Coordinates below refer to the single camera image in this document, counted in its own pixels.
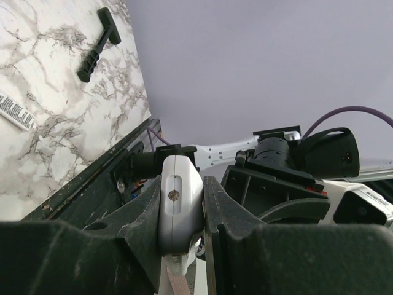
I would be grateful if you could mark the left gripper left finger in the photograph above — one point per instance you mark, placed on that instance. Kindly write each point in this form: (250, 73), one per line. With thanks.
(115, 255)

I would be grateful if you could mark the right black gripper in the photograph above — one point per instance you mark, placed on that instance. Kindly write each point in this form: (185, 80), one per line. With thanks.
(273, 191)

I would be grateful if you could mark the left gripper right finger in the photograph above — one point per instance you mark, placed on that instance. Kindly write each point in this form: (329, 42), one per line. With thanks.
(246, 256)

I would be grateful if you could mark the white remote control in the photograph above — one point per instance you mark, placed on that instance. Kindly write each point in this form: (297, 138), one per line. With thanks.
(181, 218)

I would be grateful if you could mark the white battery cover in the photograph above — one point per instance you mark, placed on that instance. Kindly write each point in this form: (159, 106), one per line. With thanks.
(16, 114)

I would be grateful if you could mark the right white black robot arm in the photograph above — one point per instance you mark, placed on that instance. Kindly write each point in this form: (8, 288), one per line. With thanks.
(325, 155)

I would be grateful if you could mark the black T-handle tool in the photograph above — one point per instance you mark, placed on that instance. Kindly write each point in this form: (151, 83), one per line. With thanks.
(110, 33)

